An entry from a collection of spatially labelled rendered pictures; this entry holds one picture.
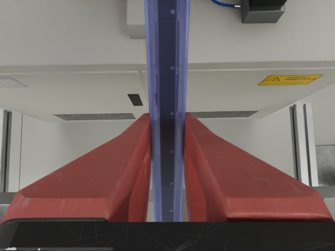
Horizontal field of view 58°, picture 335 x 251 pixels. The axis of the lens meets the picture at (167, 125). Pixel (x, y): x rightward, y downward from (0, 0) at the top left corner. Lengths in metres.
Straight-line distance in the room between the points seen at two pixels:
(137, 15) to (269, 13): 0.18
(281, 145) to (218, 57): 0.70
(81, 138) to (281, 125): 0.69
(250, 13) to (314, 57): 0.11
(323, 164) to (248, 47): 0.75
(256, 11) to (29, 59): 0.32
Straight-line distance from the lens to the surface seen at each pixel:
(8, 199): 0.21
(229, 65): 0.46
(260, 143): 1.08
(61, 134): 1.10
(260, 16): 0.46
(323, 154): 1.15
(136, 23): 0.41
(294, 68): 0.50
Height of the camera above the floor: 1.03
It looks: 83 degrees down
